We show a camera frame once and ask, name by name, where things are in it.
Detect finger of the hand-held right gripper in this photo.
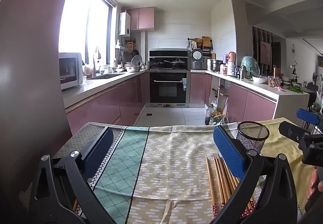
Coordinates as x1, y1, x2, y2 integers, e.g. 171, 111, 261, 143
296, 108, 323, 129
278, 120, 311, 143

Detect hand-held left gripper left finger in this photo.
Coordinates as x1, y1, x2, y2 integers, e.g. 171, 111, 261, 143
29, 127, 114, 224

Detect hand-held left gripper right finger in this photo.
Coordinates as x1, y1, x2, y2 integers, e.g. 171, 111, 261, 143
213, 125, 298, 224

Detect black mesh utensil holder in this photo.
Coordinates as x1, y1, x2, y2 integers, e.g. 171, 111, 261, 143
236, 121, 270, 155

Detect bunch of wooden chopsticks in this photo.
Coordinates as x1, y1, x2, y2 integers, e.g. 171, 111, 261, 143
206, 154, 256, 219

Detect person's right hand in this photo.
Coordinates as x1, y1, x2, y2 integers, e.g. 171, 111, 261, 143
306, 166, 323, 201

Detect yellow checked tablecloth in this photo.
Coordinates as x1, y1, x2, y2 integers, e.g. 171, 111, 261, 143
257, 117, 316, 224

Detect bag of vegetables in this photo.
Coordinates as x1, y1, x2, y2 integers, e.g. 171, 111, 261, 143
209, 113, 229, 125

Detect plastic oil bottle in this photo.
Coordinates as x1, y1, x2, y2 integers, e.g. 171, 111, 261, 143
205, 104, 217, 126

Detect pink base cabinets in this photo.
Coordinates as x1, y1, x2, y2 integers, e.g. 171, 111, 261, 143
66, 73, 147, 136
190, 73, 212, 104
226, 83, 277, 123

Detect clear plastic food container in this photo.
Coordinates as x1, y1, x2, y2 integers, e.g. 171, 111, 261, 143
268, 76, 282, 87

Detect patterned patchwork tablecloth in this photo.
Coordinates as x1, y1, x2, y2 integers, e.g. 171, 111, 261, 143
19, 122, 255, 224

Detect green covered appliance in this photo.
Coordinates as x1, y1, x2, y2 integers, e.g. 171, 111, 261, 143
240, 56, 260, 78

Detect kitchen sink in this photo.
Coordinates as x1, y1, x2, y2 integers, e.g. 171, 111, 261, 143
87, 74, 122, 80

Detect steel pot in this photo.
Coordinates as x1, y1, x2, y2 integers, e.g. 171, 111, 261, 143
210, 59, 223, 72

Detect built-in oven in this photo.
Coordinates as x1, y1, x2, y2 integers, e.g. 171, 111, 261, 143
149, 71, 188, 107

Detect white microwave oven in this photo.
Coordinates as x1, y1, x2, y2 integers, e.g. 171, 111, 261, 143
59, 52, 84, 90

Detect steel faucet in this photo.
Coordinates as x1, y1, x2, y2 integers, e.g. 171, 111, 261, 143
93, 46, 101, 77

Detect grey rice cooker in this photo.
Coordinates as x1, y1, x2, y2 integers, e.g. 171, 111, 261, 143
191, 48, 203, 70

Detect black pan with lid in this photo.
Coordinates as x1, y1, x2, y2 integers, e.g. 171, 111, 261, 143
164, 58, 187, 68

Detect grey refrigerator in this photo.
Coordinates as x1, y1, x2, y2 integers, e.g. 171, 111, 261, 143
0, 0, 81, 154

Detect black range hood stove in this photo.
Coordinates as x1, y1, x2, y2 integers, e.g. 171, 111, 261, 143
149, 48, 191, 70

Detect kitchen window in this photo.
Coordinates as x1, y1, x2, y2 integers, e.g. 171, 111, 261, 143
59, 0, 116, 68

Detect white water heater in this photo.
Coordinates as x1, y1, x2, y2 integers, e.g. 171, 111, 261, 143
119, 12, 131, 36

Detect wall picture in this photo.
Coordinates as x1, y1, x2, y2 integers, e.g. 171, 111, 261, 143
260, 40, 272, 65

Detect black wall rack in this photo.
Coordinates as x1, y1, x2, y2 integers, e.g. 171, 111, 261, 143
187, 36, 213, 53

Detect pink wall cabinets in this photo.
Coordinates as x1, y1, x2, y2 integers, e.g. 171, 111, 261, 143
127, 7, 155, 31

